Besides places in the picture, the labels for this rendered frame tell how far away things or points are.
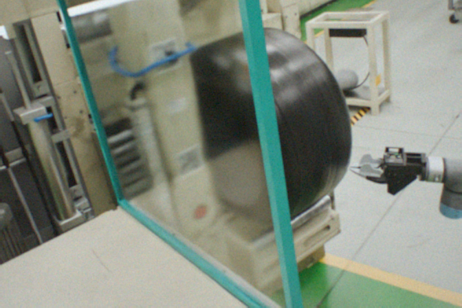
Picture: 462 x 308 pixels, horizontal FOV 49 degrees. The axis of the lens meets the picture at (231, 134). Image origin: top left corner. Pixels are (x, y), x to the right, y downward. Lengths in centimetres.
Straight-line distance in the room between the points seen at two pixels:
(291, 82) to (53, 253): 70
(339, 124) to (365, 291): 142
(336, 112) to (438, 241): 172
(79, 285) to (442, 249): 228
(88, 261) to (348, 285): 189
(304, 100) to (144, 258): 62
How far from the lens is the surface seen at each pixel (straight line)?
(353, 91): 464
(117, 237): 103
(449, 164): 156
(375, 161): 157
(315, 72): 138
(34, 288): 99
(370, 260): 286
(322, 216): 167
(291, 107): 130
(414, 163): 155
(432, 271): 281
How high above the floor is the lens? 181
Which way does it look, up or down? 24 degrees down
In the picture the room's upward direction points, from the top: 10 degrees counter-clockwise
